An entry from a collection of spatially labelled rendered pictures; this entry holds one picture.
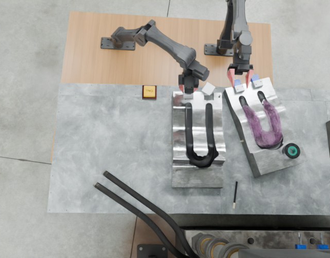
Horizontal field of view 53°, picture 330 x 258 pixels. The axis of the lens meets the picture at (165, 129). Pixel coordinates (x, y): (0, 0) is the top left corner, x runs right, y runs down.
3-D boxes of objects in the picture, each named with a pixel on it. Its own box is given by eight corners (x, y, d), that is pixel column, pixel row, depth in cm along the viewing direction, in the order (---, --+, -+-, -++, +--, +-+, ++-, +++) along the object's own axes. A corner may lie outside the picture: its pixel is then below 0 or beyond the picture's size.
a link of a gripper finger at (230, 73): (246, 85, 143) (246, 65, 145) (229, 84, 143) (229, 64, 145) (242, 90, 150) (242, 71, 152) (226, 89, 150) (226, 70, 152)
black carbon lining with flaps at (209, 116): (183, 103, 178) (185, 97, 169) (213, 104, 179) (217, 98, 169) (184, 168, 169) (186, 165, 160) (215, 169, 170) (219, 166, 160)
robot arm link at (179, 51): (198, 50, 149) (144, 14, 153) (186, 65, 147) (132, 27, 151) (195, 63, 160) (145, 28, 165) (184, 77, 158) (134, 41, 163)
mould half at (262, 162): (223, 92, 188) (227, 84, 177) (265, 80, 191) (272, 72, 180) (254, 177, 176) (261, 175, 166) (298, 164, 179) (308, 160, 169)
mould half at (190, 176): (171, 97, 186) (173, 88, 173) (218, 98, 187) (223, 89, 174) (171, 188, 173) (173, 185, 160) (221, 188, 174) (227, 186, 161)
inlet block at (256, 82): (244, 69, 189) (247, 65, 184) (252, 67, 190) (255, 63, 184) (252, 90, 186) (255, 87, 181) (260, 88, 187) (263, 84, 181)
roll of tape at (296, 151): (300, 151, 170) (303, 149, 166) (291, 163, 168) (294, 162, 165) (287, 141, 171) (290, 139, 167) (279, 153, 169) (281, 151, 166)
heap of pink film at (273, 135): (238, 106, 180) (242, 101, 172) (268, 98, 182) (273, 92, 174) (255, 151, 174) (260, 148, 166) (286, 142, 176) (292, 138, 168)
